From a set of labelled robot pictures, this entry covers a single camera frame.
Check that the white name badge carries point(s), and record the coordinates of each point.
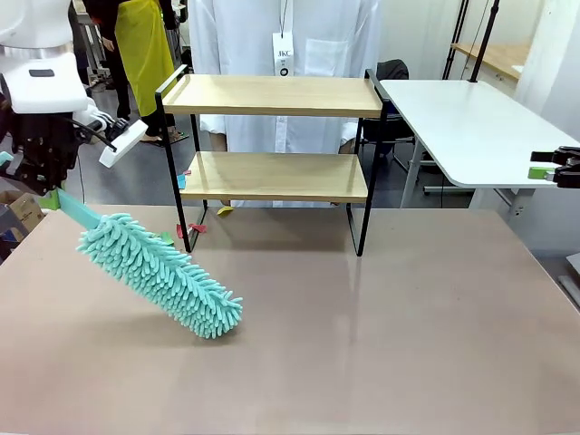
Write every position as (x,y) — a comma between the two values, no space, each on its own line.
(282,54)

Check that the person's right hand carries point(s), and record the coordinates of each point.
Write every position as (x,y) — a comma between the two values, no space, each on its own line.
(219,141)

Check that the person in yellow apron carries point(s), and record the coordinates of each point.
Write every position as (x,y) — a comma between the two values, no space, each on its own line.
(145,54)

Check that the black tripod stand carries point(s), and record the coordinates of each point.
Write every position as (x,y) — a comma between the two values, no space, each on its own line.
(484,41)
(455,41)

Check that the cardboard box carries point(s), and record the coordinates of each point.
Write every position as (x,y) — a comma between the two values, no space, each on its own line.
(27,210)

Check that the grey metal rail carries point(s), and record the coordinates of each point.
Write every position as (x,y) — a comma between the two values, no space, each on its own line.
(572,290)

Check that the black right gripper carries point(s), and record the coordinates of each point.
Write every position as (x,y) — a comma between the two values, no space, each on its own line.
(571,170)

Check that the black chair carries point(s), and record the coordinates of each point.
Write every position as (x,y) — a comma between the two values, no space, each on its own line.
(392,70)

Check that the wooden background table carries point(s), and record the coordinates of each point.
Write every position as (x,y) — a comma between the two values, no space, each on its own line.
(498,56)

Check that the white side table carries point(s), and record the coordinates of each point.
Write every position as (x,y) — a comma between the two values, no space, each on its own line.
(476,127)

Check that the person's left hand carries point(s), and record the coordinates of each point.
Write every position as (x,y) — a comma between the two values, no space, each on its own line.
(348,146)

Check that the black frame wooden shelf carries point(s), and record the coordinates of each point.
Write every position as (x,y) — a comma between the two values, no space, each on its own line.
(272,95)

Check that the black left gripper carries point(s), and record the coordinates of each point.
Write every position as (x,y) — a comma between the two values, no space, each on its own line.
(43,145)

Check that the teal microfibre duster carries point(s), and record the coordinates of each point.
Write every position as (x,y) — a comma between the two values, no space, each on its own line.
(158,272)

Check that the yellow paper scrap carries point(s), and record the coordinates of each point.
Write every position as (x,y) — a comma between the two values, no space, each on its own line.
(224,211)

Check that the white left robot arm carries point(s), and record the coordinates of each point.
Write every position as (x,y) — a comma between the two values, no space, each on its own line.
(41,90)

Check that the person in white coat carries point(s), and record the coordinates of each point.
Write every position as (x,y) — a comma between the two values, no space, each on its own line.
(326,27)

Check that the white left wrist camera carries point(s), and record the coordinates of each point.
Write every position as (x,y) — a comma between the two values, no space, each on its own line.
(124,142)

